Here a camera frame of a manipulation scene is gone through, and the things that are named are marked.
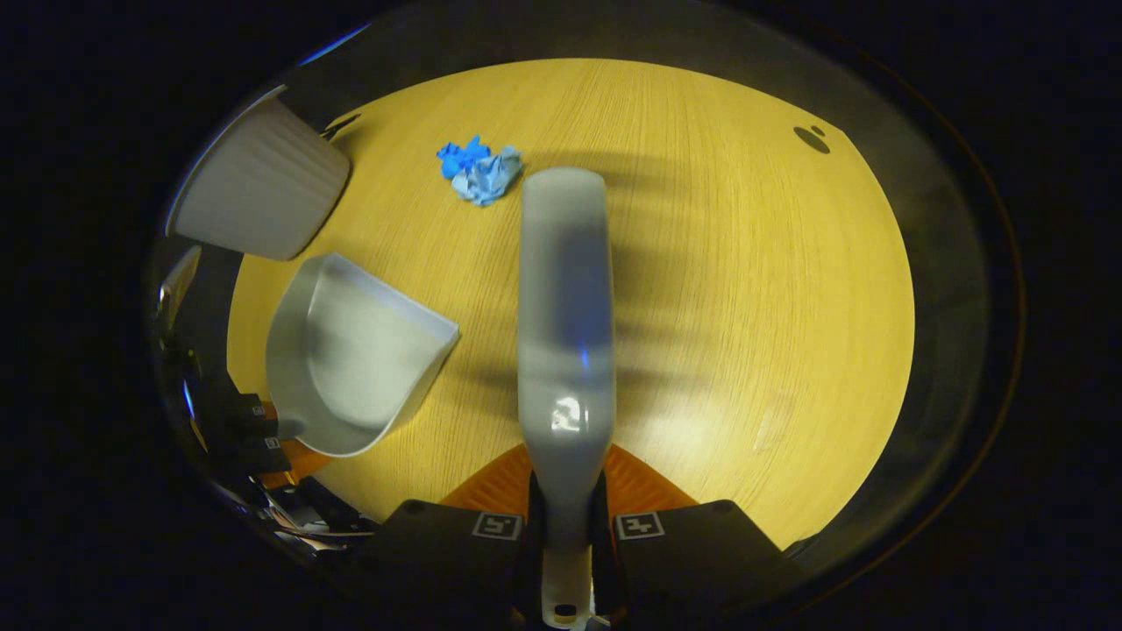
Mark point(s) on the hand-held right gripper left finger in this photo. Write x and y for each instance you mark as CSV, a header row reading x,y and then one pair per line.
x,y
438,552

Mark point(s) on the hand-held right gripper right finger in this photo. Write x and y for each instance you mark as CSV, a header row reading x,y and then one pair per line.
x,y
692,561

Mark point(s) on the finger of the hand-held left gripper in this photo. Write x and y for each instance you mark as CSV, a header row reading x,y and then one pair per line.
x,y
237,407
263,456

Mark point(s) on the white small dustpan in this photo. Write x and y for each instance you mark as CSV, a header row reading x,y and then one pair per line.
x,y
359,359

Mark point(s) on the white ribbed garbage bin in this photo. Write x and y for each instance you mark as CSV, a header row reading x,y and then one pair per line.
x,y
263,184

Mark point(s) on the white small broom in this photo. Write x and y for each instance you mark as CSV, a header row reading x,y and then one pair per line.
x,y
565,307

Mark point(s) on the dark blue paper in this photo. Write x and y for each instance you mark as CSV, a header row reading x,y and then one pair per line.
x,y
458,159

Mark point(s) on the light blue paper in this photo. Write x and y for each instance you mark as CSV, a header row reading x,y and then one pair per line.
x,y
491,180

